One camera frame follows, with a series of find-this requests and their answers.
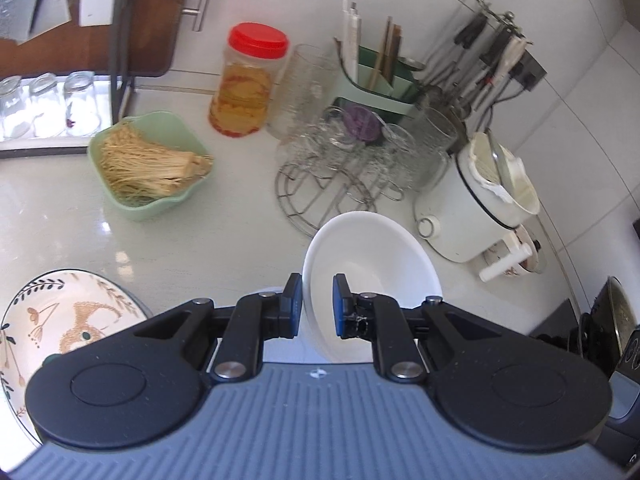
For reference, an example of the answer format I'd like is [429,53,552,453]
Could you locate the black wall socket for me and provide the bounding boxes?
[515,50,546,92]

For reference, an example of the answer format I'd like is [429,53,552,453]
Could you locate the dark metal pan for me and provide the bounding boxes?
[580,276,640,376]

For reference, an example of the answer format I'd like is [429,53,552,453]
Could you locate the enoki mushroom bundle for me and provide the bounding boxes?
[97,125,215,200]

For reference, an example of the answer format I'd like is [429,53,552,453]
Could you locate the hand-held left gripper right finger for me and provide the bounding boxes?
[332,273,506,381]

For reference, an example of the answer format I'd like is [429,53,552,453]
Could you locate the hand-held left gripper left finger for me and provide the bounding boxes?
[134,272,305,383]

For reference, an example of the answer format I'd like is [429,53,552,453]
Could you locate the clear drinking glass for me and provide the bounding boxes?
[28,73,66,137]
[0,76,30,140]
[63,71,102,136]

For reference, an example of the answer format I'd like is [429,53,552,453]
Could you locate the white electric cooker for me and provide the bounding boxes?
[413,131,542,281]

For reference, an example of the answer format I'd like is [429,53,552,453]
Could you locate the small floral cup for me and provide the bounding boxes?
[482,225,546,277]

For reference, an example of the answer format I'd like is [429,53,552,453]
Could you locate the green plastic basket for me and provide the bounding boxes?
[88,111,215,222]

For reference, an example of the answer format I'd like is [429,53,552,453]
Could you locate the group of hanging kitchen utensils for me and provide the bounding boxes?
[417,10,528,111]

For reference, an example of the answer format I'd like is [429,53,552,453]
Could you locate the plastic jar with red lid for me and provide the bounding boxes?
[208,22,291,137]

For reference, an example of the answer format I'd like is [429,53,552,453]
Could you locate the large glass mug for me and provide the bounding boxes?
[412,107,460,188]

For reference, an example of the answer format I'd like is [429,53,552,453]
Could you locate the cluster of small glass cups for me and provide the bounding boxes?
[277,105,416,201]

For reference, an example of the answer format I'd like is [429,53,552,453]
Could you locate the white drip tray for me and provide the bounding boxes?
[0,72,118,153]

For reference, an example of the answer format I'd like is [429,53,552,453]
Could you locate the silver bubble foil bag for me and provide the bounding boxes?
[0,0,71,43]

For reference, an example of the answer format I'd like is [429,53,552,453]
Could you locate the purple scrubber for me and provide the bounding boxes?
[340,105,383,143]

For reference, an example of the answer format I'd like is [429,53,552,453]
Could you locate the bundle of chopsticks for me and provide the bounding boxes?
[341,0,403,88]

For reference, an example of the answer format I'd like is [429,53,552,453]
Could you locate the metal hanging utensil rack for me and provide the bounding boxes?
[475,0,531,41]

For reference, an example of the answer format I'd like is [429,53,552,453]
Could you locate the floral patterned plate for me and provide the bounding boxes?
[0,269,153,451]

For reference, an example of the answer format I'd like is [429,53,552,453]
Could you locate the brown wooden cutting board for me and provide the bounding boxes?
[0,0,211,78]

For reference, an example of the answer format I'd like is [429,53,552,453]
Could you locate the green cutlery holder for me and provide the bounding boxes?
[334,46,420,121]

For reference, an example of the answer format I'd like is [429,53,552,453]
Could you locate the black metal rack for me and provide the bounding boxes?
[0,0,138,161]

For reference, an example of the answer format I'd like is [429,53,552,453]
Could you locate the white bowl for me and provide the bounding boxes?
[302,211,444,365]

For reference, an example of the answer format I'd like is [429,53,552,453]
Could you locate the black stove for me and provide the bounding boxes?
[529,275,640,378]

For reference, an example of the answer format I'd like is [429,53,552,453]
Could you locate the textured glass pitcher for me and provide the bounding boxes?
[266,44,341,141]

